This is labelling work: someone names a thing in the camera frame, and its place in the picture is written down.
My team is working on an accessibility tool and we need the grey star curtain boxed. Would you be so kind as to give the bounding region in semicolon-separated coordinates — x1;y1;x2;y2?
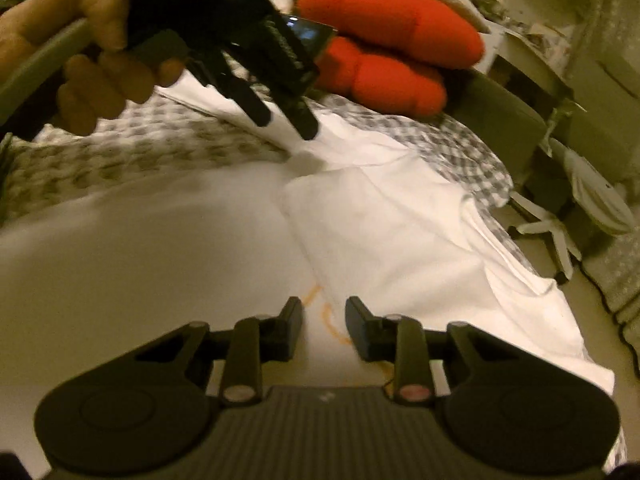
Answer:
584;0;639;372

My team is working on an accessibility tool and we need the grey office chair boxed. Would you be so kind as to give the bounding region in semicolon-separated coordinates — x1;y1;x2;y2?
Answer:
508;99;636;285

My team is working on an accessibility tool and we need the white desk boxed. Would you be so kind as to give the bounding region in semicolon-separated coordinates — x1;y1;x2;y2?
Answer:
474;22;573;101

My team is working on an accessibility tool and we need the grey checkered bed quilt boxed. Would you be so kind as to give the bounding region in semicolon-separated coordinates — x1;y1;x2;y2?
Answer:
0;49;629;470

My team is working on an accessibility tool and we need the grey garment on chair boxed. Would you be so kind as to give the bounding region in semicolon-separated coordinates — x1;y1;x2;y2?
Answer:
563;148;636;236

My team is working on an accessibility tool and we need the person's left hand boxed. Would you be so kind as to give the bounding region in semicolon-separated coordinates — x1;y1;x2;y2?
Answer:
1;0;184;139

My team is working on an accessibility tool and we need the smartphone playing video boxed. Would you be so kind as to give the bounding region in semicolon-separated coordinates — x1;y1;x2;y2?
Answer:
284;14;336;60

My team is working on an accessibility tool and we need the white Pooh t-shirt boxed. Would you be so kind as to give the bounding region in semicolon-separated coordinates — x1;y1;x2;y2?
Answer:
0;69;616;476

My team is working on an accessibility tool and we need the red knitted cushion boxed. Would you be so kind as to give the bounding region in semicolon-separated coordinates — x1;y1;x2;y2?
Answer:
296;0;485;118

